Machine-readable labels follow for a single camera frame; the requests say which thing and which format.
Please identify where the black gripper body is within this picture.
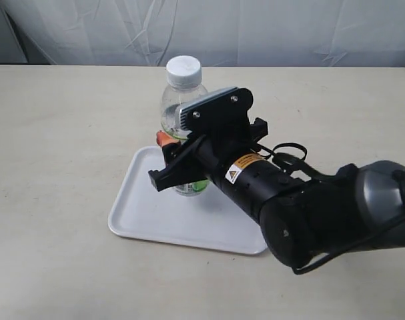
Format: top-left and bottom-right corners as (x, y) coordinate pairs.
(148, 118), (268, 191)

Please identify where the clear plastic drink bottle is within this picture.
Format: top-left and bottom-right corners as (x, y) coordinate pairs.
(158, 55), (210, 198)

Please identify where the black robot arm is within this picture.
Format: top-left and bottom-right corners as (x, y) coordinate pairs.
(149, 119), (405, 275)

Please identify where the white rectangular plastic tray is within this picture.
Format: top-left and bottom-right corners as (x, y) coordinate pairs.
(108, 146), (267, 255)

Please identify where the white wrinkled backdrop curtain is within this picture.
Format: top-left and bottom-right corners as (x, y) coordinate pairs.
(0, 1), (405, 67)

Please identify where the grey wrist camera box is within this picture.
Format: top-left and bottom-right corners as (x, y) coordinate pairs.
(174, 87), (254, 134)

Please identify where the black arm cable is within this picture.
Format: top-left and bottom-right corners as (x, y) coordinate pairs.
(248, 142), (405, 276)

